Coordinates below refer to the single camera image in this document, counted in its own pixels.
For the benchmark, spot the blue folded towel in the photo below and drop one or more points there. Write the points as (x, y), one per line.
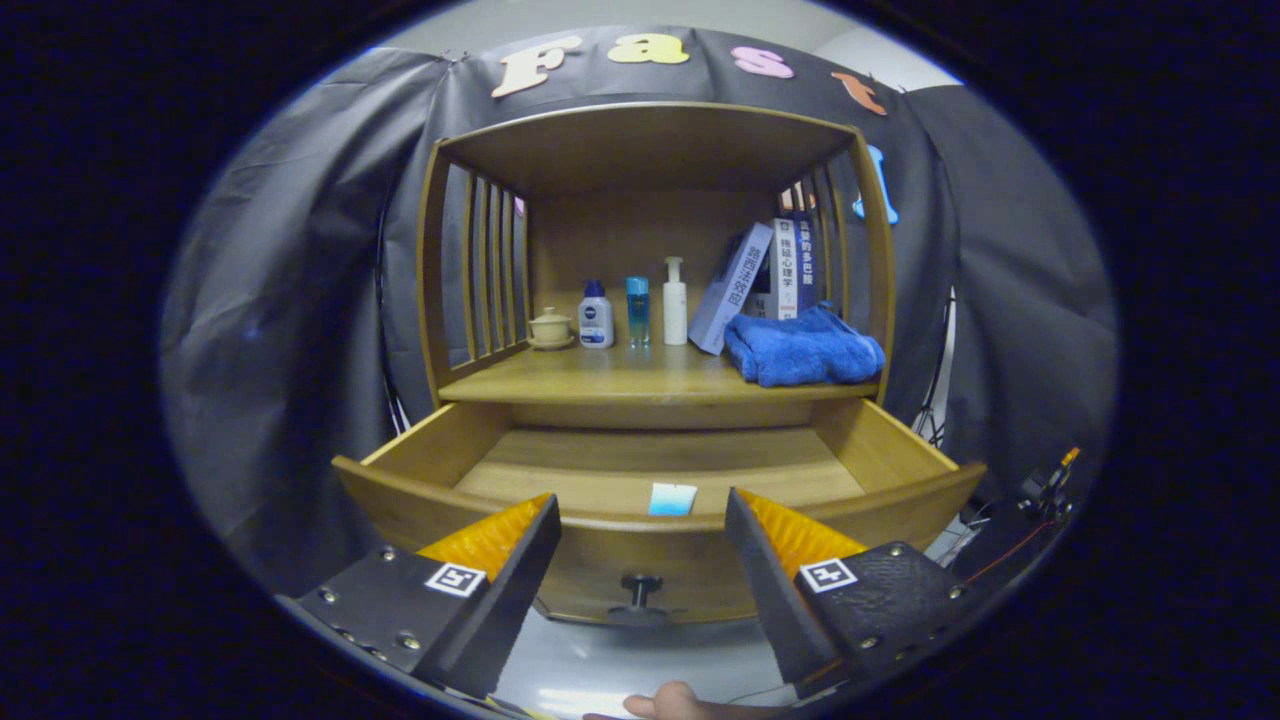
(800, 348)

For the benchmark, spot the wooden drawer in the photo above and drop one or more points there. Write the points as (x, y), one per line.
(600, 470)

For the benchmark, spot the wooden countertop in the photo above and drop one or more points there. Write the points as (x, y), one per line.
(620, 375)

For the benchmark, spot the clear blue bottle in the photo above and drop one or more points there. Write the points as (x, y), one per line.
(637, 312)

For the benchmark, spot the light purple book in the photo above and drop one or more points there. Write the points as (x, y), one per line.
(735, 290)

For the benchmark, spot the white pump bottle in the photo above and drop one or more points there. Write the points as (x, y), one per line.
(675, 310)

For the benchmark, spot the cream lidded teacup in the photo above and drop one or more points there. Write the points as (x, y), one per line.
(550, 328)

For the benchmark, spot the white lotion bottle blue cap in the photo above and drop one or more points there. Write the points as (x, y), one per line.
(596, 322)

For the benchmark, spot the black backdrop cloth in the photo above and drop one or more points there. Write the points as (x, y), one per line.
(280, 300)

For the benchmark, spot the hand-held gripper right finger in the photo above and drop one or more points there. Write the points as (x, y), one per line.
(770, 590)

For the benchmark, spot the black clamp orange tip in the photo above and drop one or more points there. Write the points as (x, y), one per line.
(1050, 490)

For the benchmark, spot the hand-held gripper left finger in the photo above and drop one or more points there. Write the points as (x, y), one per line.
(515, 590)

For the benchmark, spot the dark blue book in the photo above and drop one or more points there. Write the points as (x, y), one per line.
(806, 260)

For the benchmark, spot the black drawer knob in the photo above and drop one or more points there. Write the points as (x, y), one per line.
(640, 590)

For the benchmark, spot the white spine book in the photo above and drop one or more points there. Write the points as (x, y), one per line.
(786, 265)

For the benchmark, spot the blue cosmetic tube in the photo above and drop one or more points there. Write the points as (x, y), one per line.
(672, 498)

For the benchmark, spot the wooden cabinet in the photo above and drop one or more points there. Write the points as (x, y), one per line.
(640, 150)

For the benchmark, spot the light stand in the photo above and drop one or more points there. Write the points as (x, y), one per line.
(935, 390)

